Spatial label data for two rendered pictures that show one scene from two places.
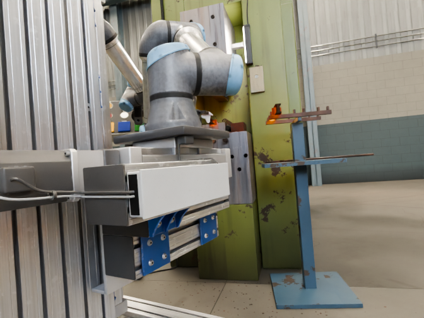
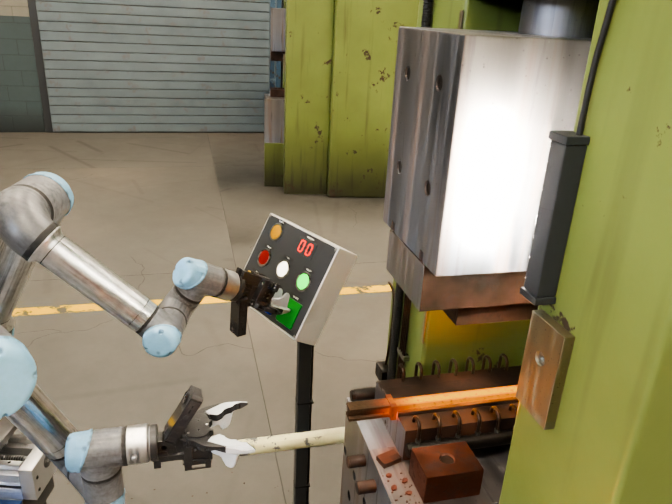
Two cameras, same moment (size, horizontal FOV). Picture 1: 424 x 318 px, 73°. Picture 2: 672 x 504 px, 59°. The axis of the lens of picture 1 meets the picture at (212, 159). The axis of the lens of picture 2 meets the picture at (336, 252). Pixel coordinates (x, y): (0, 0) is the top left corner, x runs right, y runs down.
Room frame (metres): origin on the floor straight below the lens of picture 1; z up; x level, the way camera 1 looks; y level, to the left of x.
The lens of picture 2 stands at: (1.22, -0.88, 1.79)
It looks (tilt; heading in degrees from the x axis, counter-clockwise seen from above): 22 degrees down; 60
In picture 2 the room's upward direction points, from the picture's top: 3 degrees clockwise
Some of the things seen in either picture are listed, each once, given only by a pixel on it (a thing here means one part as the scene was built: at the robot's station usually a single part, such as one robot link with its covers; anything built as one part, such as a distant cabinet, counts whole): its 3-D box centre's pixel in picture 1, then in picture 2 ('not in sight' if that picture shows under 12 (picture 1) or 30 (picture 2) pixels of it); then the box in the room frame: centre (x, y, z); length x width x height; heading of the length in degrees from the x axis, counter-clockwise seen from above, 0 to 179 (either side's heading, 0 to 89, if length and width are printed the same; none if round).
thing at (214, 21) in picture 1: (216, 48); (529, 149); (2.07, -0.10, 1.56); 0.42 x 0.39 x 0.40; 165
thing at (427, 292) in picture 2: not in sight; (498, 262); (2.08, -0.06, 1.32); 0.42 x 0.20 x 0.10; 165
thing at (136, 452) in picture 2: not in sight; (140, 444); (1.36, 0.10, 0.98); 0.08 x 0.05 x 0.08; 75
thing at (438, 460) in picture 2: (238, 128); (445, 471); (1.89, -0.19, 0.95); 0.12 x 0.09 x 0.07; 165
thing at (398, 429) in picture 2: (217, 132); (474, 404); (2.08, -0.06, 0.96); 0.42 x 0.20 x 0.09; 165
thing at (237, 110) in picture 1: (228, 85); not in sight; (2.38, -0.18, 1.37); 0.41 x 0.10 x 0.91; 75
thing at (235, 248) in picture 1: (233, 231); not in sight; (2.07, -0.11, 0.23); 0.56 x 0.38 x 0.47; 165
